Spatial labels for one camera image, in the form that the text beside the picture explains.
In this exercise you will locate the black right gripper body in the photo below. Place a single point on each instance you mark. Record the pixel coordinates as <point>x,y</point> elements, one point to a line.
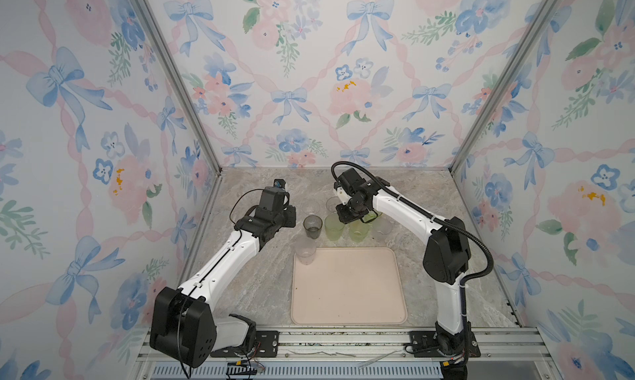
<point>349,213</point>

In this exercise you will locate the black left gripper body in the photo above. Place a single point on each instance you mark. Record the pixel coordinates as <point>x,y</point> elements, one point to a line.
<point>287,218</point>

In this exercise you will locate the clear plastic cup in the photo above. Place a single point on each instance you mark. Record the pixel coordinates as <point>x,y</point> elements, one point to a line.
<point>381,228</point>
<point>305,249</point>
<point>332,203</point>

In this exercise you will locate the light green plastic cup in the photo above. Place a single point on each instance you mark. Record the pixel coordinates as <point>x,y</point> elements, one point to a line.
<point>333,227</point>
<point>358,231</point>

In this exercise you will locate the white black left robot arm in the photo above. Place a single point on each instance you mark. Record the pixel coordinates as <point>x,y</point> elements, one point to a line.
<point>183,326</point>

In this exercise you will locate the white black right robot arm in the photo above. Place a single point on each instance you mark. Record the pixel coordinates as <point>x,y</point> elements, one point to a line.
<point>446,248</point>

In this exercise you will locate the beige plastic tray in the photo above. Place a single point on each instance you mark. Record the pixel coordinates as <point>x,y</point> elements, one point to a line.
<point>348,286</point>

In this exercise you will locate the grey smoked plastic cup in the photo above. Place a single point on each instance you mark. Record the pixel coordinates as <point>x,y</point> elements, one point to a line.
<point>313,226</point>

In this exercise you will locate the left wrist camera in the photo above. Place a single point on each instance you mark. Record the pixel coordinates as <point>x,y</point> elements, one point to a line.
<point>280,183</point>

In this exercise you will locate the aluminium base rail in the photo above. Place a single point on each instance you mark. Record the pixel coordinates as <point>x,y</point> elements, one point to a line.
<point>363,353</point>

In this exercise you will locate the aluminium corner post left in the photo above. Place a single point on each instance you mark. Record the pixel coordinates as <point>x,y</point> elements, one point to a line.
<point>168,64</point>

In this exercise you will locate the aluminium corner post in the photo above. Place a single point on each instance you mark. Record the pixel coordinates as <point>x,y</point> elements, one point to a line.
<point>544,12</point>
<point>168,64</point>

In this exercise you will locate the aluminium corner post right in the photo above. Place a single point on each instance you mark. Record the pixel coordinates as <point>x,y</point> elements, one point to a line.
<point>544,12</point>

